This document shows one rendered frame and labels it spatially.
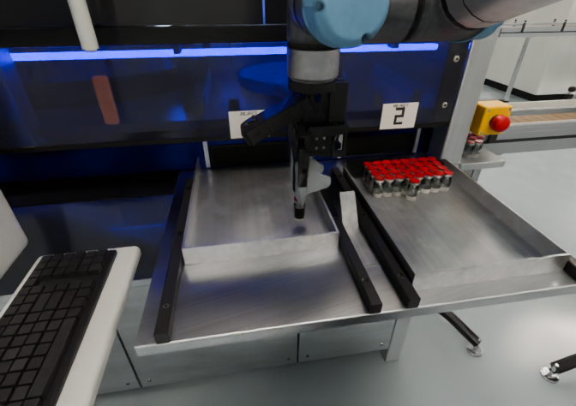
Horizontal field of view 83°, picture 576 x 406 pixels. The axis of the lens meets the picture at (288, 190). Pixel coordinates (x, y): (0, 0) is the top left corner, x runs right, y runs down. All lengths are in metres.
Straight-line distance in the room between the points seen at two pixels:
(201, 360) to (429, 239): 0.89
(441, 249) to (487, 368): 1.06
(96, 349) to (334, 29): 0.54
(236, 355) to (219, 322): 0.78
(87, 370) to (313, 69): 0.53
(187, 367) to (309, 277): 0.84
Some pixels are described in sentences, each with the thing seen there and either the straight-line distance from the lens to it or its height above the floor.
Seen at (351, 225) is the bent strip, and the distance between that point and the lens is 0.63.
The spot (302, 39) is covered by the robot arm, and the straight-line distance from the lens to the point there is 0.47.
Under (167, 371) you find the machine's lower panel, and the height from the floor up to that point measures 0.17.
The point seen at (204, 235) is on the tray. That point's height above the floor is 0.88.
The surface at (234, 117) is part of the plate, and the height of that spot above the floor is 1.04.
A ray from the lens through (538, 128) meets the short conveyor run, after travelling 1.22.
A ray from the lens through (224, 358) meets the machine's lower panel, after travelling 1.27.
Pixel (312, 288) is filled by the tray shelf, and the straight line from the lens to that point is 0.52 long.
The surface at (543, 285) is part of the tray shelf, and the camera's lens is 0.65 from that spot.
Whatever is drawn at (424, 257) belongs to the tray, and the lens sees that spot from 0.60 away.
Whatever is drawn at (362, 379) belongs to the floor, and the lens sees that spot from 1.46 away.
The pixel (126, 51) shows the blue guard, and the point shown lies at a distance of 0.71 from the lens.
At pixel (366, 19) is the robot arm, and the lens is 0.35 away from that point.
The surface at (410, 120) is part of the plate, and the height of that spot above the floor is 1.01.
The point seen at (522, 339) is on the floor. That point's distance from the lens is 1.82.
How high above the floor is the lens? 1.26
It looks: 32 degrees down
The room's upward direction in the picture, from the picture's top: straight up
